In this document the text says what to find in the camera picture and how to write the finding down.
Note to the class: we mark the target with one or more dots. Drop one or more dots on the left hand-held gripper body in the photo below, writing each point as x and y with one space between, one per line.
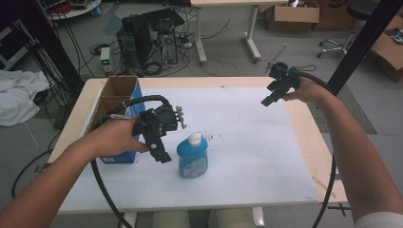
163 117

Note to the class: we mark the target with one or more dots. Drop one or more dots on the black stool with chrome base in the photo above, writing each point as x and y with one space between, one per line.
348 31

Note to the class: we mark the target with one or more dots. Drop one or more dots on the large brown cardboard box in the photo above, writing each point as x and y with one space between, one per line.
293 15

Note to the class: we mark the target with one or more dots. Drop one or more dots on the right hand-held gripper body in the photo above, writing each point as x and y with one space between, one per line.
284 75

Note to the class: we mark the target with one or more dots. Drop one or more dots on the round white table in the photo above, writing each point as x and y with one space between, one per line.
72 8

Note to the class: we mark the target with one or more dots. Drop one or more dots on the black computer tower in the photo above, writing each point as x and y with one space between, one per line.
142 38

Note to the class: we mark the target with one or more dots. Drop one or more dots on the person's left hand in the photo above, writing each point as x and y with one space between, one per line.
114 136

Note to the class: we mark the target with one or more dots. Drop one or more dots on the small white power supply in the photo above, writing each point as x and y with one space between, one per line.
105 60

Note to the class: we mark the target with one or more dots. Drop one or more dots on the black metal stand pole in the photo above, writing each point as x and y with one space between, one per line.
361 47

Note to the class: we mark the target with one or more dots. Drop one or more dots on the blue cardboard box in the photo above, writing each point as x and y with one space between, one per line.
117 95

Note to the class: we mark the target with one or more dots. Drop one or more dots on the person's right hand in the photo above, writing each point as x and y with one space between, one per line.
308 91

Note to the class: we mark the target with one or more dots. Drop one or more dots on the flat brown cardboard box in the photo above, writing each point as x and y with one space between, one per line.
388 52

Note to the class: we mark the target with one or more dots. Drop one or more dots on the blue bottle with white cap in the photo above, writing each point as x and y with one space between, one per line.
192 158

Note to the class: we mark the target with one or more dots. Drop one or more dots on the white cloth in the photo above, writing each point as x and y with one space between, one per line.
17 95

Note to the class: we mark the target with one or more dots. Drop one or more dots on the white shirt sleeve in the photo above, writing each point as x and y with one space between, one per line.
381 220

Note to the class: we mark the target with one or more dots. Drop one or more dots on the white table mat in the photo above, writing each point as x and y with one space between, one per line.
247 152

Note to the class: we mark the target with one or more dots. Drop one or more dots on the white desk frame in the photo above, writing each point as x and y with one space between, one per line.
250 34

